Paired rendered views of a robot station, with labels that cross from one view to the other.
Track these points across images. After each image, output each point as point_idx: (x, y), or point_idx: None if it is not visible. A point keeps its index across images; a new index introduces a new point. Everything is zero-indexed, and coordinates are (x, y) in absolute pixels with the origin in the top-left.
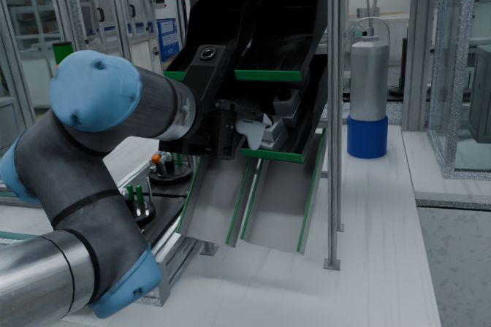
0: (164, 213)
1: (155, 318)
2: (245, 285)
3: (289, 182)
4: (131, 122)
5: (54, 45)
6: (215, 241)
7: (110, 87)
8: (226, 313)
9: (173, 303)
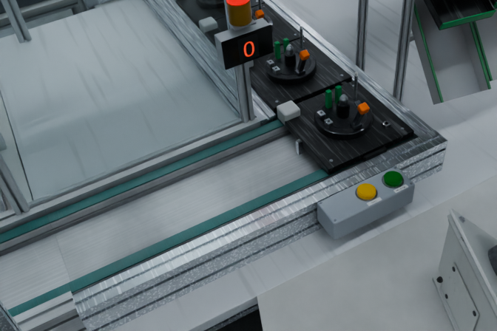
0: (364, 101)
1: (452, 178)
2: (463, 122)
3: (487, 18)
4: None
5: None
6: (463, 94)
7: None
8: (484, 145)
9: (443, 162)
